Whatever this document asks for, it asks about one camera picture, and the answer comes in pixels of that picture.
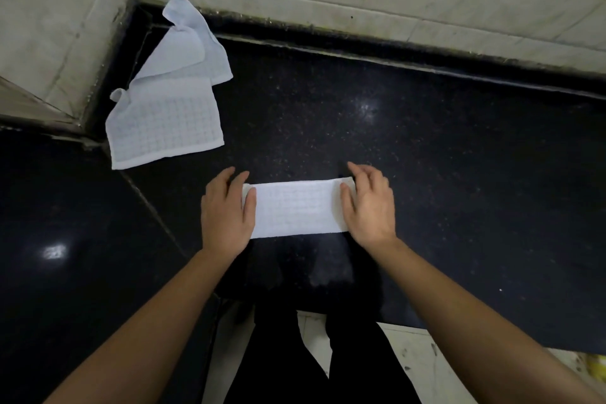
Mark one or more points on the person's right hand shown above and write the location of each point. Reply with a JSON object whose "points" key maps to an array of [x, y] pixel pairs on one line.
{"points": [[374, 214]]}

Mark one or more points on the person's left hand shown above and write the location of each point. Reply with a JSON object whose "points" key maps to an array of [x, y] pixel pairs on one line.
{"points": [[225, 219]]}

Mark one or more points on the person's right thumb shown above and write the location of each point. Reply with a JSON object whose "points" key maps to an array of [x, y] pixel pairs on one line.
{"points": [[348, 202]]}

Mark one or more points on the person's left thumb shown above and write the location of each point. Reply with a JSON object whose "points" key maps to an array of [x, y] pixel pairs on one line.
{"points": [[251, 207]]}

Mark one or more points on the white waffle towel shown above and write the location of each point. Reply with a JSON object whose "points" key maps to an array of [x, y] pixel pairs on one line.
{"points": [[298, 209], [165, 119]]}

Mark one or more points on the person's left forearm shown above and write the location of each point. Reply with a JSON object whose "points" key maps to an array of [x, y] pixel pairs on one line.
{"points": [[156, 328]]}

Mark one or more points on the person's right forearm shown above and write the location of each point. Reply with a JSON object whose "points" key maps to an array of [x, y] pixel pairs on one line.
{"points": [[473, 323]]}

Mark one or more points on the crumpled white waffle towel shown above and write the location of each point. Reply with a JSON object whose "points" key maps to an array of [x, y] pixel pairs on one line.
{"points": [[165, 119]]}

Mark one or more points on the person's black trousers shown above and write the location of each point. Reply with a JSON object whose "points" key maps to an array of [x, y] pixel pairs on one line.
{"points": [[284, 361]]}

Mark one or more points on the yellow object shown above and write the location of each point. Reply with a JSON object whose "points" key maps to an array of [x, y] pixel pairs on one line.
{"points": [[596, 366]]}

